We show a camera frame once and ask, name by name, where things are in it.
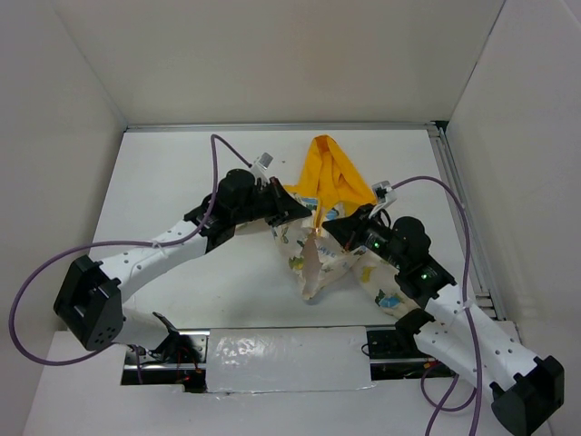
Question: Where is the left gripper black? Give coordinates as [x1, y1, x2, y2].
[231, 177, 311, 227]

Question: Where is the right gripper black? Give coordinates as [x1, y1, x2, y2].
[322, 203, 407, 270]

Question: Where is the cream dinosaur print yellow-hood jacket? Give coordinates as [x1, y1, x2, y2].
[235, 134, 419, 322]

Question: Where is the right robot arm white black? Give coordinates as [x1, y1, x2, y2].
[323, 205, 565, 435]

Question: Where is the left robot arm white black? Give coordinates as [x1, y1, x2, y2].
[54, 169, 311, 362]

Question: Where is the silver tape patch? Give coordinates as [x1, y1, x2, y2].
[205, 326, 373, 393]

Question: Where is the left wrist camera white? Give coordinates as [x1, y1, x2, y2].
[250, 153, 273, 180]

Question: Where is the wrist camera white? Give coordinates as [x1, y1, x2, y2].
[369, 181, 397, 217]
[250, 153, 273, 180]

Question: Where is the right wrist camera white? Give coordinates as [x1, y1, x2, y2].
[369, 181, 397, 217]

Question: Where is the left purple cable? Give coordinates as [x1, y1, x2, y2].
[8, 134, 255, 385]

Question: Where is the purple cable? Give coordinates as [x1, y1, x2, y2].
[389, 175, 482, 436]
[8, 134, 255, 385]

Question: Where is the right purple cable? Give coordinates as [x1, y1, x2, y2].
[389, 175, 482, 436]

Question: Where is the aluminium frame rail right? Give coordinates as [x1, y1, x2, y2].
[428, 121, 507, 321]

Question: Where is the aluminium frame rail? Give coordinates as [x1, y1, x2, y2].
[126, 121, 449, 133]
[428, 121, 507, 321]

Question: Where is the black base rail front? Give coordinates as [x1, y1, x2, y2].
[121, 326, 453, 393]

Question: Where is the aluminium frame rail back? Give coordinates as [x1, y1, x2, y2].
[126, 121, 449, 133]

